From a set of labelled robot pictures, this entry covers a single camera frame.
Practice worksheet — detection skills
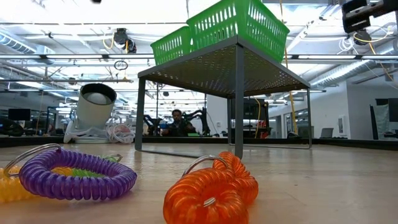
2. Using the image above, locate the black ceiling cable reel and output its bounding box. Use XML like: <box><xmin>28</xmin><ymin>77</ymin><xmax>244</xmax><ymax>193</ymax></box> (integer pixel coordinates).
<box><xmin>353</xmin><ymin>29</ymin><xmax>373</xmax><ymax>47</ymax></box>
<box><xmin>112</xmin><ymin>27</ymin><xmax>137</xmax><ymax>54</ymax></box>

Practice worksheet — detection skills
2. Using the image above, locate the person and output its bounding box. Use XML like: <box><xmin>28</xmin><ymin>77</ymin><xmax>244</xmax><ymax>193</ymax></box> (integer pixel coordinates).
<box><xmin>161</xmin><ymin>108</ymin><xmax>197</xmax><ymax>137</ymax></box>

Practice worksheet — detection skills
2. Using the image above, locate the green coil keychain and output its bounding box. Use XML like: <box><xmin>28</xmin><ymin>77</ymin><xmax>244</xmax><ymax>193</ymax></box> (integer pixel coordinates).
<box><xmin>71</xmin><ymin>154</ymin><xmax>123</xmax><ymax>179</ymax></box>

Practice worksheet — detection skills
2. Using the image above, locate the purple coil keychain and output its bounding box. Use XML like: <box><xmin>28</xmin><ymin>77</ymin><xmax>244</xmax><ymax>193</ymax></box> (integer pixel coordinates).
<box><xmin>2</xmin><ymin>142</ymin><xmax>138</xmax><ymax>201</ymax></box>

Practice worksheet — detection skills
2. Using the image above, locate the black monitor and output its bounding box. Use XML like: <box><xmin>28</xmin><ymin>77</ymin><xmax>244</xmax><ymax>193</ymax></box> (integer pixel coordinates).
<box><xmin>7</xmin><ymin>108</ymin><xmax>32</xmax><ymax>121</ymax></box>

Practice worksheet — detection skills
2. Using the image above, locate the white coiled cable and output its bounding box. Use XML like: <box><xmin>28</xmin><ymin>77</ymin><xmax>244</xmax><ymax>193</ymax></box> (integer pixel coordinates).
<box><xmin>106</xmin><ymin>123</ymin><xmax>136</xmax><ymax>144</ymax></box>

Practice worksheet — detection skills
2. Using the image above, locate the thick yellow hanging cable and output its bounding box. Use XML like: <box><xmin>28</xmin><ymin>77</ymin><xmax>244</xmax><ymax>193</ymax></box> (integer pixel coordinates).
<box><xmin>279</xmin><ymin>0</ymin><xmax>299</xmax><ymax>134</ymax></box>

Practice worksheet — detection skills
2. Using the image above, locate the white cylindrical desk lamp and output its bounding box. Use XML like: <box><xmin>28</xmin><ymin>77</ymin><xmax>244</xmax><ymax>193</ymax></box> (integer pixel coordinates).
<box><xmin>63</xmin><ymin>83</ymin><xmax>118</xmax><ymax>144</ymax></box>

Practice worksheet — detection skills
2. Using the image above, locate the yellow coil keychain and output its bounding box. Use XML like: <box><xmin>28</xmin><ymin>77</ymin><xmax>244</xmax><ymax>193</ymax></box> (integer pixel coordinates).
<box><xmin>0</xmin><ymin>166</ymin><xmax>74</xmax><ymax>203</ymax></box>

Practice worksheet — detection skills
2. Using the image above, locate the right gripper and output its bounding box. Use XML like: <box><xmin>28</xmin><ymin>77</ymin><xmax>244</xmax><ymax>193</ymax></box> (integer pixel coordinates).
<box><xmin>341</xmin><ymin>0</ymin><xmax>398</xmax><ymax>34</ymax></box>

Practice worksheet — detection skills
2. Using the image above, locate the orange coil keychain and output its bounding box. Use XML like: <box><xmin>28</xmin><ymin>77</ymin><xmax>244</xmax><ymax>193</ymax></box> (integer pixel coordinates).
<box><xmin>162</xmin><ymin>151</ymin><xmax>259</xmax><ymax>224</ymax></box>

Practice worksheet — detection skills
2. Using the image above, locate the green plastic basket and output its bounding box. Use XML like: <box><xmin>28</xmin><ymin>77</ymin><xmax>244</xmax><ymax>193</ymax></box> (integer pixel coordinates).
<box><xmin>150</xmin><ymin>26</ymin><xmax>192</xmax><ymax>66</ymax></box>
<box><xmin>186</xmin><ymin>0</ymin><xmax>290</xmax><ymax>63</ymax></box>

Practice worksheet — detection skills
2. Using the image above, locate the grey perforated metal shelf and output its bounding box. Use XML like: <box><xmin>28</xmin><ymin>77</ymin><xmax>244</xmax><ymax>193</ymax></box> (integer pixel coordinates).
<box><xmin>134</xmin><ymin>35</ymin><xmax>313</xmax><ymax>159</ymax></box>

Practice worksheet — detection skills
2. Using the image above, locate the silver ventilation duct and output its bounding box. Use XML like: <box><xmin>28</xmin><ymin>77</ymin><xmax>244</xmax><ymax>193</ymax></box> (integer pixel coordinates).
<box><xmin>310</xmin><ymin>57</ymin><xmax>398</xmax><ymax>88</ymax></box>

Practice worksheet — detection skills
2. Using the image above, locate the thin yellow cable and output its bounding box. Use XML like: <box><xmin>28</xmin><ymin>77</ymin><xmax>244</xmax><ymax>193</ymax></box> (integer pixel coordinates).
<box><xmin>253</xmin><ymin>98</ymin><xmax>262</xmax><ymax>139</ymax></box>

